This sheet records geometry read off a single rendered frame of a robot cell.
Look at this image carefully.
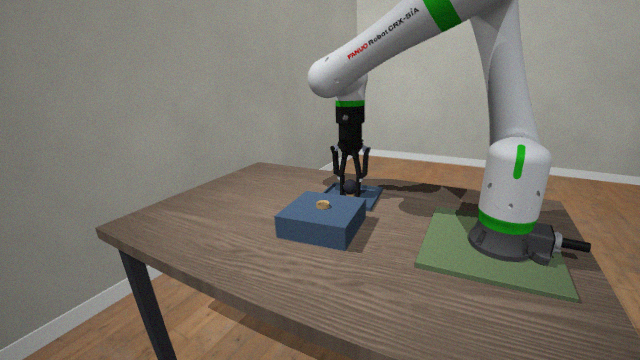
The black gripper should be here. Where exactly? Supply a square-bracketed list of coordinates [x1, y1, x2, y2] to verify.
[330, 124, 371, 197]

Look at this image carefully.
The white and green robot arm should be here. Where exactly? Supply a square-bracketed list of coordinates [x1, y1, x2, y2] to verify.
[308, 0, 591, 266]

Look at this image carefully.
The dark grey ball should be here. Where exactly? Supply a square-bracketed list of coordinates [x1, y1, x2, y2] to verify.
[343, 180, 356, 194]

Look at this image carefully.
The blue box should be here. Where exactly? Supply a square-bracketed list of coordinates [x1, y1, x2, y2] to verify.
[274, 191, 366, 251]

